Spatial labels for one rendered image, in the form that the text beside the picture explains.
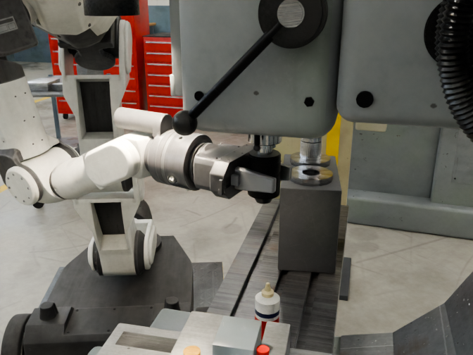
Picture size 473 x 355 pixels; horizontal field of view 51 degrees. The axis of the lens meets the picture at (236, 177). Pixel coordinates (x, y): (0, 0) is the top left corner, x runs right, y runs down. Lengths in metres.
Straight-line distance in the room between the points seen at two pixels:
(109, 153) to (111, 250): 0.79
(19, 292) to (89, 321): 1.38
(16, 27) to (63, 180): 0.28
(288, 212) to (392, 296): 1.80
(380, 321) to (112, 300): 1.38
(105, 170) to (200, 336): 0.30
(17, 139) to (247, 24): 0.56
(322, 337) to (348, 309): 1.70
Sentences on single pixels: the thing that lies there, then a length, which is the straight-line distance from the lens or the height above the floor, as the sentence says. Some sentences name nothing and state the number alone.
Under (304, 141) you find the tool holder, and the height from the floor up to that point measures 1.17.
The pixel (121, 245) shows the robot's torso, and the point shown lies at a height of 0.75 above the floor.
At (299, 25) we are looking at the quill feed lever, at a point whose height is 1.44.
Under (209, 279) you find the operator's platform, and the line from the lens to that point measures 2.01.
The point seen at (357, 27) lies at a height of 1.44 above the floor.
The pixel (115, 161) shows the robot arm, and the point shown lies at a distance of 0.79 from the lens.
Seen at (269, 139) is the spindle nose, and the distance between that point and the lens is 0.67.
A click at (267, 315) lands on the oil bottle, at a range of 0.82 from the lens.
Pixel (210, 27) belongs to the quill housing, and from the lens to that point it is 0.58.
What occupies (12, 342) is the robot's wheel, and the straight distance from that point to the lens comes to 1.56.
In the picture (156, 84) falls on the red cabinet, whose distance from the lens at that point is 5.83.
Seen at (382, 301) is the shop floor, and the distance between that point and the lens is 2.70.
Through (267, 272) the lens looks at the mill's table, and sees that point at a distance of 1.05.
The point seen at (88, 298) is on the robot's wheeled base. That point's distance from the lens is 1.67.
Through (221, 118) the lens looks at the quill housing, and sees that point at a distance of 0.60.
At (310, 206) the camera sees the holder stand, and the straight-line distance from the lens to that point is 0.99.
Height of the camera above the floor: 1.48
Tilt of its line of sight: 21 degrees down
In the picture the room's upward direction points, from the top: straight up
